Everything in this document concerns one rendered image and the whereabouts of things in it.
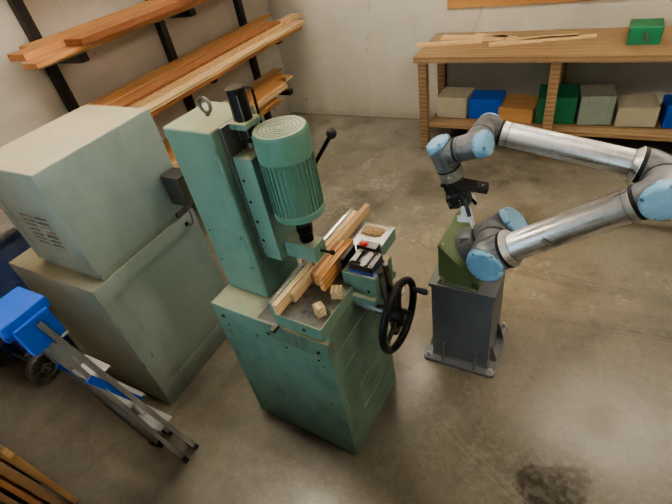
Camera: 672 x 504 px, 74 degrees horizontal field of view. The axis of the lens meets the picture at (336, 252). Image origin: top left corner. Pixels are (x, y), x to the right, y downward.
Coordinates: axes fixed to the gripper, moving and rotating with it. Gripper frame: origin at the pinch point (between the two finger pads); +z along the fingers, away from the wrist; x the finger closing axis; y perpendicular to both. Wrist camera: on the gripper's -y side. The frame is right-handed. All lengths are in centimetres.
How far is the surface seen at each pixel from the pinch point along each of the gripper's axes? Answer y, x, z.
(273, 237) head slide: 56, 39, -41
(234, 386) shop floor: 147, 44, 44
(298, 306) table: 55, 53, -18
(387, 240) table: 33.5, 11.6, -6.9
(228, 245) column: 78, 39, -42
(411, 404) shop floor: 56, 35, 78
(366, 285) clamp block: 33, 41, -12
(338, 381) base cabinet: 54, 62, 16
